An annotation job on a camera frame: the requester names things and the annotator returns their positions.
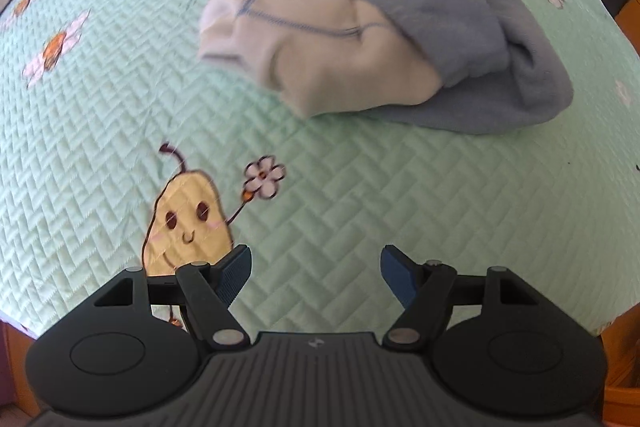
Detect blue fleece pants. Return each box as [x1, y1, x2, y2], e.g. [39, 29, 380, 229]
[198, 0, 574, 134]

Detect green quilted bee bedspread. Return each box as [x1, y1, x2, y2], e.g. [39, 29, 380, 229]
[1, 0, 639, 335]

